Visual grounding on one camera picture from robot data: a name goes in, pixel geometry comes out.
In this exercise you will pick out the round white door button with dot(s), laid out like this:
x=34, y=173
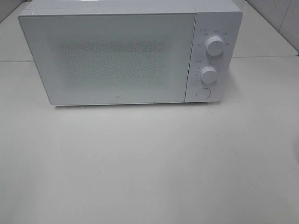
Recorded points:
x=203, y=94

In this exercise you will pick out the white microwave door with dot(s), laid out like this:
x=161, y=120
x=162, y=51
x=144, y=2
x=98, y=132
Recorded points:
x=111, y=59

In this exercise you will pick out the lower white timer knob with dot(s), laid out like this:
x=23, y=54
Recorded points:
x=208, y=74

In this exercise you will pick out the white microwave oven body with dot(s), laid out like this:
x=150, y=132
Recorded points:
x=212, y=17

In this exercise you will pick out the upper white power knob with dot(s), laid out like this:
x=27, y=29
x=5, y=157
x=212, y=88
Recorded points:
x=214, y=45

